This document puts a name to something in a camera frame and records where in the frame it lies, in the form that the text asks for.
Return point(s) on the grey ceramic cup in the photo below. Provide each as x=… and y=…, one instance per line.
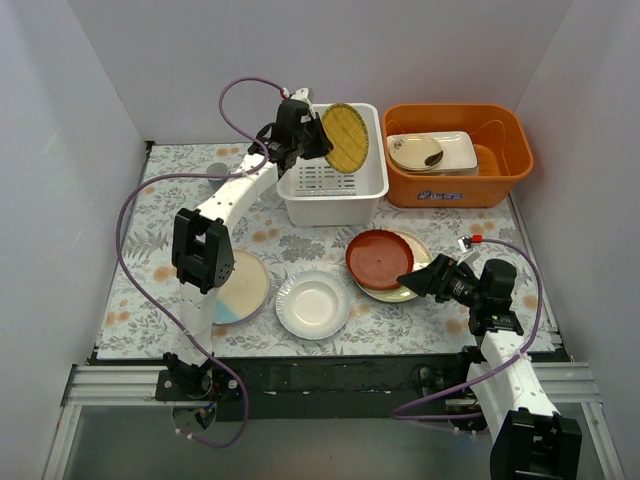
x=217, y=175

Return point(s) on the red lacquer plate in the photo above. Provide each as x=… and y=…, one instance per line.
x=376, y=258

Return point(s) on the cream plate under stack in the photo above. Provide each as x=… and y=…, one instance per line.
x=422, y=257

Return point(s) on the beige and blue plate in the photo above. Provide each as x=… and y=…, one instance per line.
x=245, y=293

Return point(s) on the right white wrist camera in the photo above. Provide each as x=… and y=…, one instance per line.
x=467, y=244

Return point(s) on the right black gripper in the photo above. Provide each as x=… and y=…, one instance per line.
x=442, y=278

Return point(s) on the white scalloped plate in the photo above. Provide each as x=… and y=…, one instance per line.
x=313, y=305

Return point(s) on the white rectangular dish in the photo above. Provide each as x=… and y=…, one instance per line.
x=460, y=158

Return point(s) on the cream plate with flower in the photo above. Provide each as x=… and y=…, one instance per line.
x=414, y=153

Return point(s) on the floral table mat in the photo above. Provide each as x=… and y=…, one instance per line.
x=145, y=292

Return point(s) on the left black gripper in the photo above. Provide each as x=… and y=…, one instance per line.
x=310, y=135

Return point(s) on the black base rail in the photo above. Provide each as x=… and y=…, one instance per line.
x=315, y=387

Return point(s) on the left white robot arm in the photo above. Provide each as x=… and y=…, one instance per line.
x=202, y=249

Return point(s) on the round woven bamboo mat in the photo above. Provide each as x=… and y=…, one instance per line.
x=348, y=134

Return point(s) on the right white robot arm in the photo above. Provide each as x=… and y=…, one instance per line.
x=531, y=439

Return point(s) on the orange plastic bin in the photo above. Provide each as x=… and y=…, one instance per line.
x=499, y=141

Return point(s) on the white perforated drain tray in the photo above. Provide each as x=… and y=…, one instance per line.
x=316, y=178

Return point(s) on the white plastic bin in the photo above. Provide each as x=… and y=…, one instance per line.
x=371, y=184

